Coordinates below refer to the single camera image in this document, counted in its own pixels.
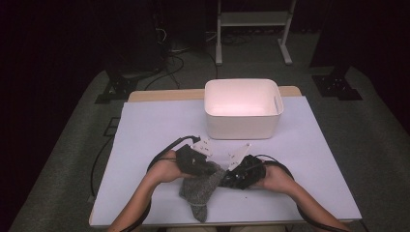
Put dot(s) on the person's right hand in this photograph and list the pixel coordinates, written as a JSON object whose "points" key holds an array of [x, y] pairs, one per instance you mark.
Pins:
{"points": [[277, 180]]}

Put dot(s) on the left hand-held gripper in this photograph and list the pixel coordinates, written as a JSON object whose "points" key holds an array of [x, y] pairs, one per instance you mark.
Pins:
{"points": [[193, 161]]}

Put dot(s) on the black stand base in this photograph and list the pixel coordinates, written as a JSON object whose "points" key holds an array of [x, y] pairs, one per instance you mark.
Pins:
{"points": [[336, 87], [117, 90]]}

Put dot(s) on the person's left hand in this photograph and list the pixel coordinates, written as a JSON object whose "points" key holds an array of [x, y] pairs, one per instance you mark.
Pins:
{"points": [[164, 169]]}

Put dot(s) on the white plastic bin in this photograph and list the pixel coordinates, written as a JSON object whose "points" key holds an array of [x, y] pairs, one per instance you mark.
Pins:
{"points": [[241, 127]]}

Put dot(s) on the wooden table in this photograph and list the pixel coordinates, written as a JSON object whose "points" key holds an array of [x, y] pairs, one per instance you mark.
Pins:
{"points": [[161, 95]]}

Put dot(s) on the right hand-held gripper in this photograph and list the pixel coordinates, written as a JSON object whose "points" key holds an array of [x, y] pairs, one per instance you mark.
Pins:
{"points": [[253, 167]]}

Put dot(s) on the grey fluffy cloth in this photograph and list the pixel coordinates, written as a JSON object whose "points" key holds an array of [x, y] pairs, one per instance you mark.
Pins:
{"points": [[199, 190]]}

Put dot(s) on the white metal stand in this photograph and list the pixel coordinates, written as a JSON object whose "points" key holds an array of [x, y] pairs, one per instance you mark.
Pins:
{"points": [[254, 18]]}

